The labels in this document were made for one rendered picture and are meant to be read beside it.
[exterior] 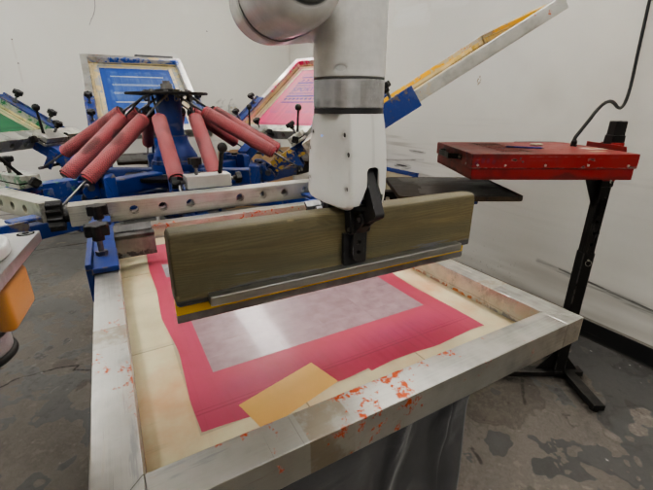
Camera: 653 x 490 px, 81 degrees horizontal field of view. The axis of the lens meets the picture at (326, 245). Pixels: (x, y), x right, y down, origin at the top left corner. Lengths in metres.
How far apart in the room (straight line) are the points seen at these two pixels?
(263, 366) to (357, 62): 0.36
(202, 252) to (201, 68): 4.74
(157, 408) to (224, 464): 0.14
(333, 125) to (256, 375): 0.30
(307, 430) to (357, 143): 0.27
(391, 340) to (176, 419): 0.28
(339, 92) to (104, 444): 0.38
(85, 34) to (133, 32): 0.45
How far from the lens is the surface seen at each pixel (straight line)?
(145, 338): 0.60
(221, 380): 0.49
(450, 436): 0.73
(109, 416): 0.43
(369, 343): 0.54
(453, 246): 0.55
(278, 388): 0.47
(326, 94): 0.41
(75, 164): 1.54
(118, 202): 1.06
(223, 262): 0.39
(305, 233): 0.42
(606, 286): 2.57
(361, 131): 0.39
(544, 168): 1.55
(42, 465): 1.95
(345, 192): 0.40
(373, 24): 0.41
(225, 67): 5.16
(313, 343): 0.54
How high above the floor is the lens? 1.26
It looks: 20 degrees down
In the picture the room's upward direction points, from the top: straight up
